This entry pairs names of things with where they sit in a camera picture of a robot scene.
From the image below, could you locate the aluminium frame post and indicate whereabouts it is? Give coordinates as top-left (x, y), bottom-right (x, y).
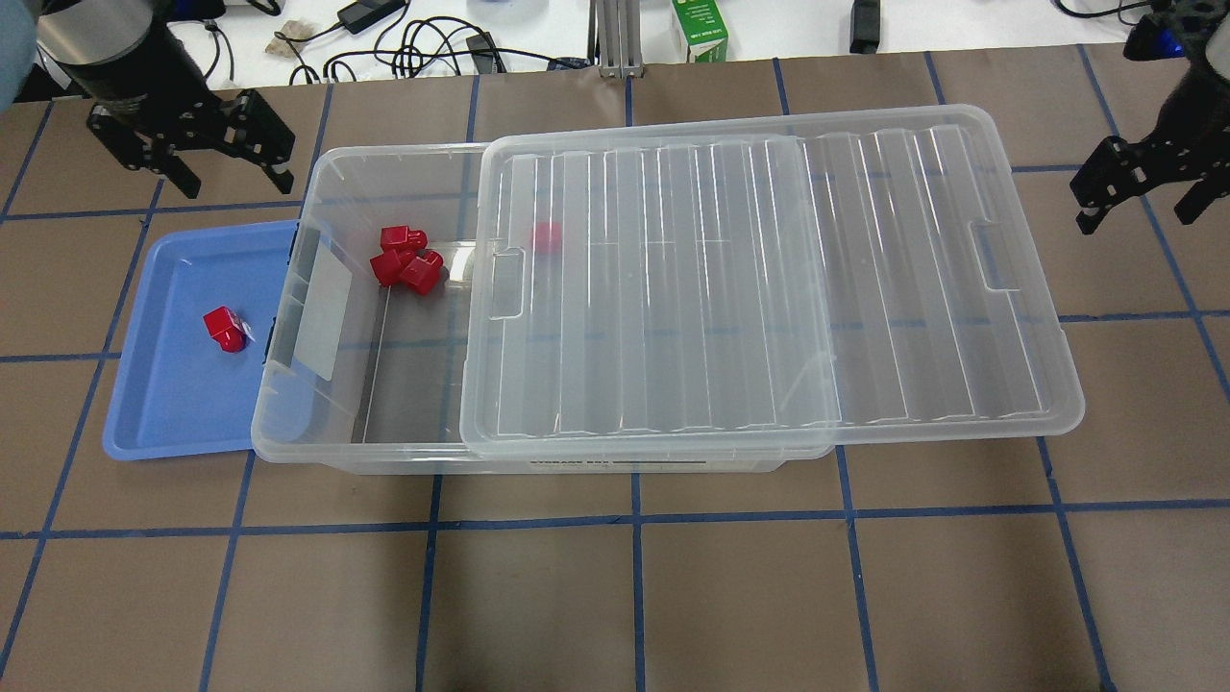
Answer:
top-left (588, 0), bottom-right (643, 79)

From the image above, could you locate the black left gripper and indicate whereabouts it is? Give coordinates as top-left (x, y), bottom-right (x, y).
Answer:
top-left (73, 21), bottom-right (296, 200)

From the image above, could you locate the green white carton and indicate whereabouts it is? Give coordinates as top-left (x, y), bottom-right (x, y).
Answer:
top-left (669, 0), bottom-right (729, 64)

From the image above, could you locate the blue plastic tray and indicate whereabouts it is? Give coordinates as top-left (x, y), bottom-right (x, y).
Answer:
top-left (102, 220), bottom-right (296, 461)

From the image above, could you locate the clear plastic box lid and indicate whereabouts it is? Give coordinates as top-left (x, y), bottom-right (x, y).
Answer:
top-left (458, 104), bottom-right (1085, 465)

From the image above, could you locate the clear plastic storage box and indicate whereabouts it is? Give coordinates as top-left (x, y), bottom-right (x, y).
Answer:
top-left (252, 132), bottom-right (836, 476)

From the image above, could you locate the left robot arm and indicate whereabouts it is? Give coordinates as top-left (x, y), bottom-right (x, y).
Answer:
top-left (2, 1), bottom-right (296, 200)

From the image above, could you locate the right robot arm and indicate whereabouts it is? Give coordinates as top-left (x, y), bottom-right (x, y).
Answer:
top-left (1070, 1), bottom-right (1229, 235)

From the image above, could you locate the red block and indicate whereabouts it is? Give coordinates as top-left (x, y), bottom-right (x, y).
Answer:
top-left (531, 222), bottom-right (562, 256)
top-left (381, 225), bottom-right (428, 254)
top-left (203, 306), bottom-right (252, 354)
top-left (397, 250), bottom-right (445, 295)
top-left (369, 250), bottom-right (417, 286)

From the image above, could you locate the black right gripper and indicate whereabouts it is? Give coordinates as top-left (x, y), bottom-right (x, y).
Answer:
top-left (1070, 1), bottom-right (1229, 235)

